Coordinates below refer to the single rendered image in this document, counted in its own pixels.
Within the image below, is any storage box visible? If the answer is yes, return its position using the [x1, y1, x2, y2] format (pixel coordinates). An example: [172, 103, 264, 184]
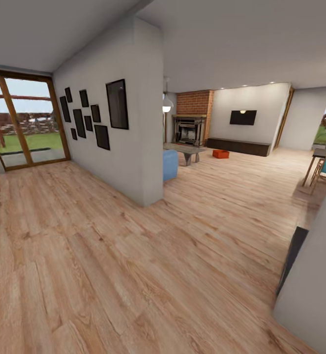
[212, 149, 230, 159]

